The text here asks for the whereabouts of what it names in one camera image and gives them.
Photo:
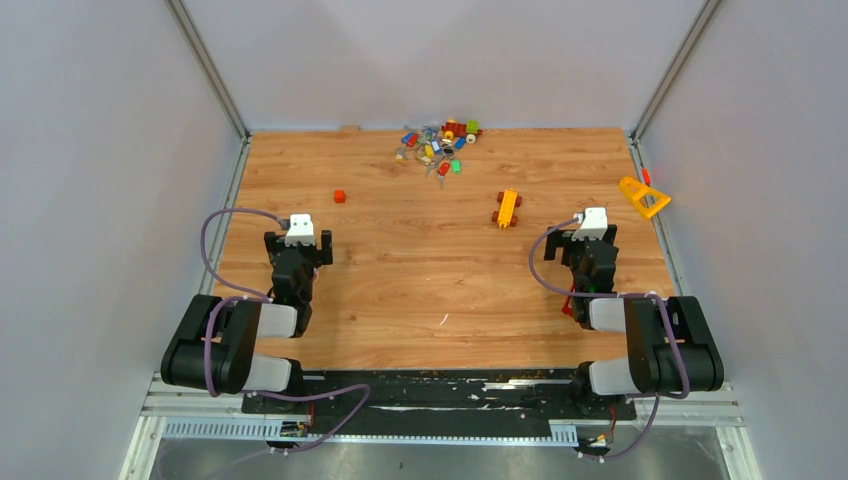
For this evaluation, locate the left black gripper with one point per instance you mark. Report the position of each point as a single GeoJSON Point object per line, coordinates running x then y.
{"type": "Point", "coordinates": [322, 256]}

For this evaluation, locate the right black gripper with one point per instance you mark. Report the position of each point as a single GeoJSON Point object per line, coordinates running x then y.
{"type": "Point", "coordinates": [560, 238]}

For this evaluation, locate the keyring with colourful keys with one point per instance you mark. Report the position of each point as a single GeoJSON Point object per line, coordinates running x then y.
{"type": "Point", "coordinates": [432, 148]}

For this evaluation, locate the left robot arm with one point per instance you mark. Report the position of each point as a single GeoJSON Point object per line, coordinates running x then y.
{"type": "Point", "coordinates": [214, 346]}

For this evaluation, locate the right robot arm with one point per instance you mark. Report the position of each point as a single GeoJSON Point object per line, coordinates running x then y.
{"type": "Point", "coordinates": [670, 350]}

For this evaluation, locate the red window toy block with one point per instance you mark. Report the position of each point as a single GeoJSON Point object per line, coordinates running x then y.
{"type": "Point", "coordinates": [567, 308]}

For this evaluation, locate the yellow triangular toy piece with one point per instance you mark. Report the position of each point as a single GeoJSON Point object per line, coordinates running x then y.
{"type": "Point", "coordinates": [647, 201]}

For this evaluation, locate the yellow brown toy car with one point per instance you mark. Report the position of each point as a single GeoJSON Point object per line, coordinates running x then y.
{"type": "Point", "coordinates": [508, 201]}

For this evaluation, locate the red green toy car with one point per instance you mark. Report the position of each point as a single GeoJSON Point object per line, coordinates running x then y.
{"type": "Point", "coordinates": [468, 132]}

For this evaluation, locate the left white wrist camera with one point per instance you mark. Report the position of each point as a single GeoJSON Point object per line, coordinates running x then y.
{"type": "Point", "coordinates": [300, 231]}

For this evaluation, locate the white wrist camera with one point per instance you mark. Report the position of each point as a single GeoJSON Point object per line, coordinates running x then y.
{"type": "Point", "coordinates": [592, 224]}
{"type": "Point", "coordinates": [300, 231]}

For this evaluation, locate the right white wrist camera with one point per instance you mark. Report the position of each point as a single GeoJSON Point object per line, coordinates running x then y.
{"type": "Point", "coordinates": [592, 224]}

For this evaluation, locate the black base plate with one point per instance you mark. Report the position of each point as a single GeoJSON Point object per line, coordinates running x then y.
{"type": "Point", "coordinates": [492, 403]}

